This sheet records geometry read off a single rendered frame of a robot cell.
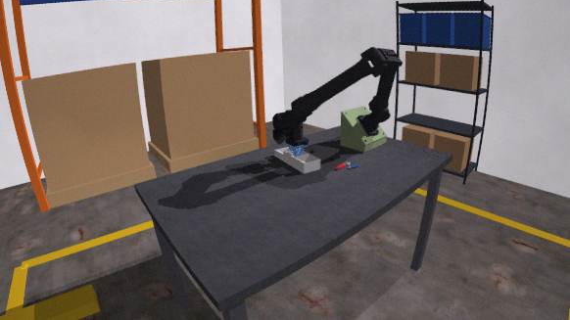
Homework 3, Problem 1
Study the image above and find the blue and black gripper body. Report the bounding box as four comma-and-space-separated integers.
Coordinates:
286, 127, 309, 147

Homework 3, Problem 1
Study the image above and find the white bin rack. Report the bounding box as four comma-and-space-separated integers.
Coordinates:
274, 147, 320, 174

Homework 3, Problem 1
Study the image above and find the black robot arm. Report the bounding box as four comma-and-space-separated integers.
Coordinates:
272, 47, 403, 144

